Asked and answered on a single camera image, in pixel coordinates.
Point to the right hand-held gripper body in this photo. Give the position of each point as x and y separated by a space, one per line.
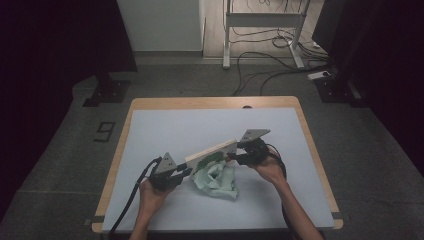
258 151

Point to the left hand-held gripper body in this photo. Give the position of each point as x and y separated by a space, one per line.
163 180

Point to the white caterpillar picture book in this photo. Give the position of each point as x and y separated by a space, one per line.
210 154

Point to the light green cloth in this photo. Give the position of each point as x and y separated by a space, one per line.
220 186

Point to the person's left hand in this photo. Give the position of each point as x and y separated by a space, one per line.
151 200

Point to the person's right hand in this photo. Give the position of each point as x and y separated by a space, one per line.
273 173

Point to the light grey table mat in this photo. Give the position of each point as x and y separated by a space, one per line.
160 133

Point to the wooden table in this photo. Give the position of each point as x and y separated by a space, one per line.
200 101

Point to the black tape strip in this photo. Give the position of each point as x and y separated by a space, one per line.
338 215
95 220

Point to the black stand base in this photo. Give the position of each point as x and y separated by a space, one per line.
333 91
110 91

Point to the white power strip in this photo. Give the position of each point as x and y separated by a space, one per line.
318 75

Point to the white partition panel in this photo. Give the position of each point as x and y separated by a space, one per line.
160 23

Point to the dark curtain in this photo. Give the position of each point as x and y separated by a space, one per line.
50 66
393 66

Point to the white metal desk frame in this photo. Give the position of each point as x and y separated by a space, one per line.
260 20

